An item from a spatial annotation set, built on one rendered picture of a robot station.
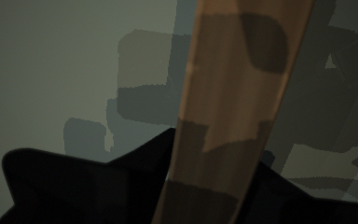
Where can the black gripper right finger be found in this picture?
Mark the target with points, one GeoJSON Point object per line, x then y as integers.
{"type": "Point", "coordinates": [272, 199]}

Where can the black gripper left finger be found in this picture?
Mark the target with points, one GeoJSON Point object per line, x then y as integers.
{"type": "Point", "coordinates": [124, 190]}

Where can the brown wooden board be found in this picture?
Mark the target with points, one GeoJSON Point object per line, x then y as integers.
{"type": "Point", "coordinates": [241, 57]}

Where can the dark brown wooden post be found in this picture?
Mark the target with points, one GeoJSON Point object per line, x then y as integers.
{"type": "Point", "coordinates": [157, 217]}

